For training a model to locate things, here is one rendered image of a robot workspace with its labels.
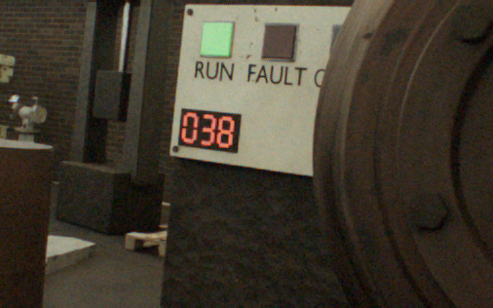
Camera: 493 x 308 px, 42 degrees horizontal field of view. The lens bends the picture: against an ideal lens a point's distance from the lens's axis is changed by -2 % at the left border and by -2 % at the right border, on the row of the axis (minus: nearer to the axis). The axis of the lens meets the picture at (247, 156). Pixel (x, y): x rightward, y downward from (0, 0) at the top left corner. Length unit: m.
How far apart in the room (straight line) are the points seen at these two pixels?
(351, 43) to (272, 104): 0.19
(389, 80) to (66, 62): 8.80
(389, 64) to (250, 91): 0.25
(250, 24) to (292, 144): 0.14
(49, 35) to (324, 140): 9.05
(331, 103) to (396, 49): 0.07
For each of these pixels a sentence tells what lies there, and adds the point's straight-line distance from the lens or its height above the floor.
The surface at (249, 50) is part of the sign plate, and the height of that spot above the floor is 1.19.
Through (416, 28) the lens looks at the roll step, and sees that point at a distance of 0.50.
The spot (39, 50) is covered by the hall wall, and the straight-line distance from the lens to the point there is 9.64.
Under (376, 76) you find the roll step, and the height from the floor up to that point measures 1.16.
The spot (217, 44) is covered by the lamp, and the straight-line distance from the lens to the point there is 0.76.
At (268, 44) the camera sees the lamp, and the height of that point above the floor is 1.20.
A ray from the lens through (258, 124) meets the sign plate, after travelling 0.73.
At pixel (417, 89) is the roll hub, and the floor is 1.14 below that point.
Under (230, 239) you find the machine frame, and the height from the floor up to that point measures 0.97.
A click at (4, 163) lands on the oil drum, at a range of 3.13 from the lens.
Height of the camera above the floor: 1.11
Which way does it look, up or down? 3 degrees down
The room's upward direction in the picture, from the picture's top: 6 degrees clockwise
